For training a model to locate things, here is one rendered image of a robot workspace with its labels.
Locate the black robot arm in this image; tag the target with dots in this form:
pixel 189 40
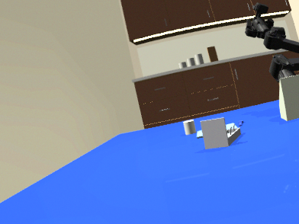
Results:
pixel 274 39

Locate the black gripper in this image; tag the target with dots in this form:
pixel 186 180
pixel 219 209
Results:
pixel 256 21

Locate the light blue square mat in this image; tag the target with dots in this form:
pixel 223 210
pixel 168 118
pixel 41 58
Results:
pixel 200 135

